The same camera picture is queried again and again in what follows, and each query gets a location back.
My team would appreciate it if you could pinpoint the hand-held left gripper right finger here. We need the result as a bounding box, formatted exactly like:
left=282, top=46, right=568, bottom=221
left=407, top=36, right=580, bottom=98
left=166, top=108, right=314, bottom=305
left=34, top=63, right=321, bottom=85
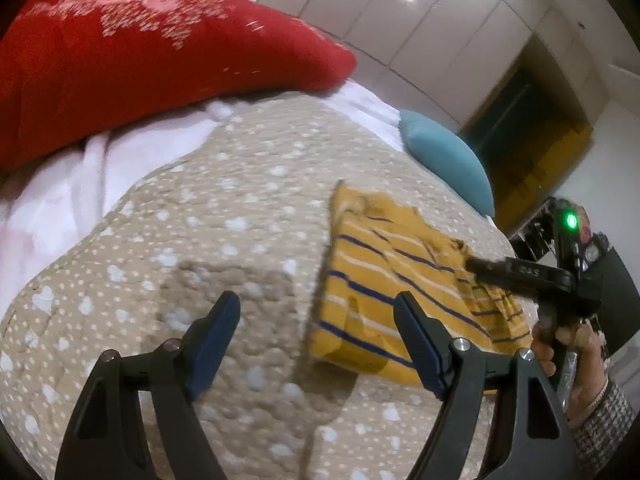
left=393, top=291, right=584, bottom=480

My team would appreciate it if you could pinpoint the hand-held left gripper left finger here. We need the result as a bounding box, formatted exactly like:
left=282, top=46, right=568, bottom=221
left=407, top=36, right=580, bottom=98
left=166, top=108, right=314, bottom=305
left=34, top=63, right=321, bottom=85
left=54, top=291, right=242, bottom=480

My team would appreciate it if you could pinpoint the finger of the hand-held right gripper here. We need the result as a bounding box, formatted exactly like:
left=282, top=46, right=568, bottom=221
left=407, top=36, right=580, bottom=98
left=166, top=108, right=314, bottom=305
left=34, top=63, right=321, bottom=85
left=465, top=256, right=575, bottom=302

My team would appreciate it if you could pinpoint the yellow striped knit garment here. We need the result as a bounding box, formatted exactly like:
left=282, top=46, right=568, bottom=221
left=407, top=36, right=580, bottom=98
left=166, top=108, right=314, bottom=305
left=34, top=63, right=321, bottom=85
left=307, top=180, right=534, bottom=389

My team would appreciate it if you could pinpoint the person's right forearm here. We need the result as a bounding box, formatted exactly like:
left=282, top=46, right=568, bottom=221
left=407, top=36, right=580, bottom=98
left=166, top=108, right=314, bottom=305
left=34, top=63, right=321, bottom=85
left=564, top=379, right=637, bottom=480

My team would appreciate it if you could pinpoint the person's right hand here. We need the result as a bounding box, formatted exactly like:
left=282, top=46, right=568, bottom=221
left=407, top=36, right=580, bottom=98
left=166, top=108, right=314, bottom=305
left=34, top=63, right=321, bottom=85
left=531, top=305, right=615, bottom=422

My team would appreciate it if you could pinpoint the dark flat screen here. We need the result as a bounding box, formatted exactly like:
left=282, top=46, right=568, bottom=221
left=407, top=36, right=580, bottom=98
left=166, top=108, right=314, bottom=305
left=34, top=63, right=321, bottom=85
left=596, top=247, right=640, bottom=357

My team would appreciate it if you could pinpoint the yellow wooden door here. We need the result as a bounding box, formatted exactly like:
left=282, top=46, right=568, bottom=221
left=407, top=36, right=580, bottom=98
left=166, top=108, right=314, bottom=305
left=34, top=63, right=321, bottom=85
left=495, top=119, right=595, bottom=233

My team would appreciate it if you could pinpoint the beige dotted quilt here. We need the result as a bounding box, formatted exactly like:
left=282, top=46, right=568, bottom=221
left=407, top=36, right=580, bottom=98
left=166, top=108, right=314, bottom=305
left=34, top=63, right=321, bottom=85
left=0, top=91, right=522, bottom=480

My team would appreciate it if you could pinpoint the teal pillow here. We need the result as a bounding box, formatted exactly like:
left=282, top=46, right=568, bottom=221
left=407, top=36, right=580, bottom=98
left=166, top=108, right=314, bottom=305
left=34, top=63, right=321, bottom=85
left=398, top=108, right=496, bottom=219

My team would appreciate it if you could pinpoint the white bed sheet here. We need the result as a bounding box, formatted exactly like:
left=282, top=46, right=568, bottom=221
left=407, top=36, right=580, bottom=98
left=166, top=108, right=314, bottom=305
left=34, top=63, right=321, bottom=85
left=0, top=80, right=417, bottom=262

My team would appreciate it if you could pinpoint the beige panelled wardrobe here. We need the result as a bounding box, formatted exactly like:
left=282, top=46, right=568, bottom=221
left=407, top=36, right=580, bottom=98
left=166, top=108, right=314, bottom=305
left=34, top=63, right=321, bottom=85
left=252, top=0, right=557, bottom=132

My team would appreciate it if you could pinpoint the red bolster pillow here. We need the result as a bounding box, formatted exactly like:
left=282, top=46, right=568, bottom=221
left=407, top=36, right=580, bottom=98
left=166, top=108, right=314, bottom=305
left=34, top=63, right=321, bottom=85
left=0, top=0, right=359, bottom=177

